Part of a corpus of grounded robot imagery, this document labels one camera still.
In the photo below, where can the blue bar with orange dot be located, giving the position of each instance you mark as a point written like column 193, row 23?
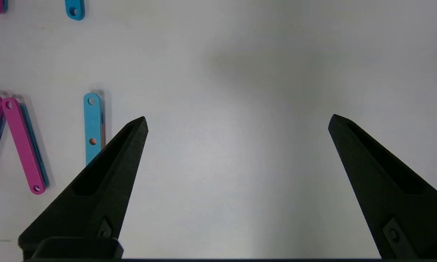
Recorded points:
column 92, row 120

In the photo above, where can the short blue bar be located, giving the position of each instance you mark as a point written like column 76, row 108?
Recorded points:
column 74, row 9

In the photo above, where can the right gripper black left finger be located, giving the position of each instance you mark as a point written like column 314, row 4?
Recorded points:
column 102, row 189

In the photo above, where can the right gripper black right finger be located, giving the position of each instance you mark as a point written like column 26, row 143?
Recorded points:
column 404, row 203

